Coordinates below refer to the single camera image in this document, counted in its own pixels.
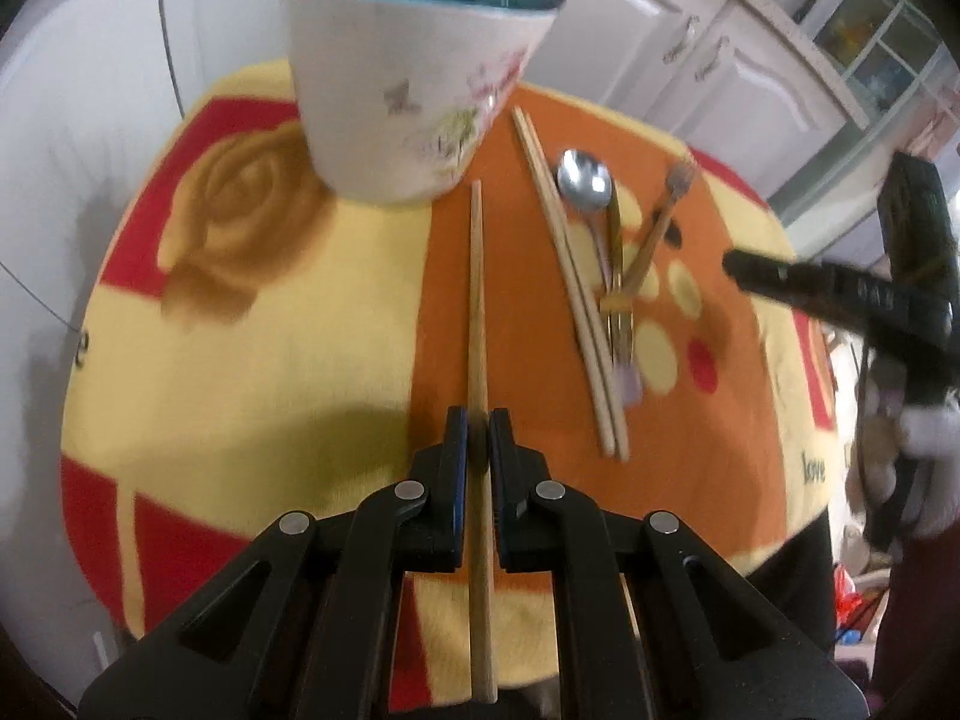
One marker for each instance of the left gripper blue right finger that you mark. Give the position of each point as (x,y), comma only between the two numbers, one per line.
(512,466)

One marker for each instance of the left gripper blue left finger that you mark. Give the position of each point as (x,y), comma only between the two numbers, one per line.
(450,490)

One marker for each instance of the wooden chopstick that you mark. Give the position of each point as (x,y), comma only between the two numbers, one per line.
(587,347)
(479,534)
(598,335)

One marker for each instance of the white gloved right hand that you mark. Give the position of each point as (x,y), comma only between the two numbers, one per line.
(927,434)

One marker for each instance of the orange yellow red tablecloth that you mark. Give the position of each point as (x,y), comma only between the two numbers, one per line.
(258,356)

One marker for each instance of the metal spoon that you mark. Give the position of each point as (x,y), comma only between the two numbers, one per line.
(587,186)

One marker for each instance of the teal-lidded floral utensil holder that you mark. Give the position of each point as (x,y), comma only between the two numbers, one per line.
(395,96)

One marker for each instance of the wooden-handled metal fork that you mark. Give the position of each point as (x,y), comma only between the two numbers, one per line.
(677,184)

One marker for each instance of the silver cabinet door handle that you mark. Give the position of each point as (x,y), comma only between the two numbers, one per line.
(688,36)
(721,51)

